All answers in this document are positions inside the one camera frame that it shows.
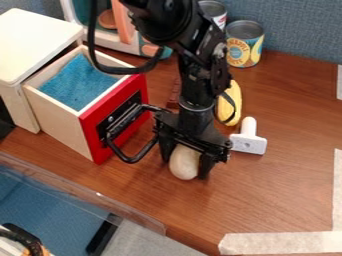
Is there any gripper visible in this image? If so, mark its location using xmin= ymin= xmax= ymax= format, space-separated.
xmin=153 ymin=111 xmax=234 ymax=181

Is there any white oval toy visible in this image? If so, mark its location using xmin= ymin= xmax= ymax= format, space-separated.
xmin=168 ymin=144 xmax=204 ymax=181

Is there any drawer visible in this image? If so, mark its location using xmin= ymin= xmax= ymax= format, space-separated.
xmin=21 ymin=44 xmax=174 ymax=166

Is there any white tool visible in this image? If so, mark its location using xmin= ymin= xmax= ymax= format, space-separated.
xmin=228 ymin=116 xmax=269 ymax=156

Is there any yellow toy banana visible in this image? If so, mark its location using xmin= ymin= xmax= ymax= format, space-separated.
xmin=215 ymin=79 xmax=245 ymax=127

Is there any yellow and blue can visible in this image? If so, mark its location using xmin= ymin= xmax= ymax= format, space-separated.
xmin=223 ymin=19 xmax=266 ymax=70

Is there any blue cloth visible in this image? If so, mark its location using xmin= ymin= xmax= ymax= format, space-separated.
xmin=37 ymin=53 xmax=122 ymax=113

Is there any silver can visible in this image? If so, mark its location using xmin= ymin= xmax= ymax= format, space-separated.
xmin=196 ymin=0 xmax=229 ymax=33

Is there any toy microwave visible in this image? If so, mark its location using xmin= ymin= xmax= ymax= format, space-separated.
xmin=58 ymin=0 xmax=176 ymax=61

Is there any cabinet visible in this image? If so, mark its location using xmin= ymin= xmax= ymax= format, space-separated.
xmin=0 ymin=7 xmax=86 ymax=135

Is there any black cable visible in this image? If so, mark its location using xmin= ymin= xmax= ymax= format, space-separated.
xmin=86 ymin=0 xmax=166 ymax=76

